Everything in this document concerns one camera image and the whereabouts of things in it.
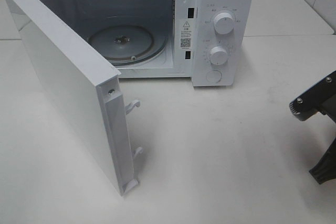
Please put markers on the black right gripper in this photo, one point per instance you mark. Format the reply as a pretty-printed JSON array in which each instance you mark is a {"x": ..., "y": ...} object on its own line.
[{"x": 325, "y": 169}]

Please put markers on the round white door button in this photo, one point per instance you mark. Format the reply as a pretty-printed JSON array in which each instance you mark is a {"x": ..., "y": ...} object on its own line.
[{"x": 214, "y": 76}]

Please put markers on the white timer knob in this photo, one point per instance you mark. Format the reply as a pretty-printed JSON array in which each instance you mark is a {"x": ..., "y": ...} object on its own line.
[{"x": 218, "y": 55}]

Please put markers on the white microwave door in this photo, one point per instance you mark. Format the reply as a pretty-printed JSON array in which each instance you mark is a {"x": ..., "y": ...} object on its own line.
[{"x": 83, "y": 86}]

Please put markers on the upper white power knob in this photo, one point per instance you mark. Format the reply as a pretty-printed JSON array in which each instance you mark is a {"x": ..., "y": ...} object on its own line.
[{"x": 224, "y": 22}]

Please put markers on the white warning label sticker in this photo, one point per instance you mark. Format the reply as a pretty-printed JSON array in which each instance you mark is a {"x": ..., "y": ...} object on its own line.
[{"x": 185, "y": 33}]

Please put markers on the glass microwave turntable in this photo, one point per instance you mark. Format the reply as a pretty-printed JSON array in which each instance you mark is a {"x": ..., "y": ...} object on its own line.
[{"x": 124, "y": 45}]

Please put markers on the white microwave oven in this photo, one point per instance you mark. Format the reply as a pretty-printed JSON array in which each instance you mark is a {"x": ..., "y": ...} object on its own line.
[{"x": 86, "y": 17}]

